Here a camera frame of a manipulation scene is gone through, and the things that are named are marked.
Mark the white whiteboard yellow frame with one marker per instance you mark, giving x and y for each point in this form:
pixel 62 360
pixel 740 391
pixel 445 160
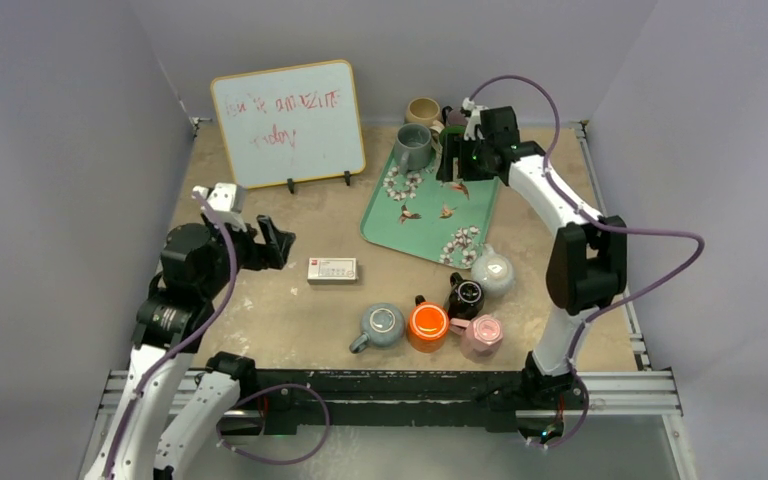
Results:
pixel 292 124

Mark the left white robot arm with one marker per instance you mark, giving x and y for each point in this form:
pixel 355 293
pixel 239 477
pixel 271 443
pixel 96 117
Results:
pixel 168 333

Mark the cream white mug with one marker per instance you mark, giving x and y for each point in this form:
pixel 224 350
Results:
pixel 436 127

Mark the beige brown mug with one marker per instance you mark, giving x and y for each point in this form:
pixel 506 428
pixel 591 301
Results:
pixel 423 110

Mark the grey mug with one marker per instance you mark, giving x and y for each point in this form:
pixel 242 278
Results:
pixel 413 148

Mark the small white card box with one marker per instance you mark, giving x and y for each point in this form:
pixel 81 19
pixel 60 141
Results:
pixel 332 270

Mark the pink faceted mug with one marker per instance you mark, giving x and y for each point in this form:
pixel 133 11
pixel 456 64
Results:
pixel 480 337

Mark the grey-blue upside-down mug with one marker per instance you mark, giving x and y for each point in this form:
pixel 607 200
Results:
pixel 381 326

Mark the mauve purple mug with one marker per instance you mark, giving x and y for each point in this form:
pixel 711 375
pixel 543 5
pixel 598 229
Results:
pixel 454 116

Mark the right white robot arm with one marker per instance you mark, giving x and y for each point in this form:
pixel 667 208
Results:
pixel 587 266

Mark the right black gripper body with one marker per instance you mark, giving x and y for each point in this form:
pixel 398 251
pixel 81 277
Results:
pixel 462 153

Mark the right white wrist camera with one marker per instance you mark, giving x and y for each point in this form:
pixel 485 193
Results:
pixel 472 112

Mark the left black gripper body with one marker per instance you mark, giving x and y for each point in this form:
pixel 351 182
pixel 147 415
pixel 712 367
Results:
pixel 250 253

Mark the white speckled mug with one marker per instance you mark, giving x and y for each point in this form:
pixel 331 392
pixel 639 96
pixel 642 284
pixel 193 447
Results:
pixel 493 272

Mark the orange mug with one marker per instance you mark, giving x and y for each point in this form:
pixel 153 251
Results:
pixel 427 325

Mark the green floral tray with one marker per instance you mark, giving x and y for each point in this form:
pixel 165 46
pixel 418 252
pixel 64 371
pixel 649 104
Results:
pixel 415 214

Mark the black mug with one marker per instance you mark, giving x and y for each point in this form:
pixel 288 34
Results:
pixel 466 298

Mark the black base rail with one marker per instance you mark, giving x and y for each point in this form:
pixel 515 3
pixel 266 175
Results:
pixel 497 401

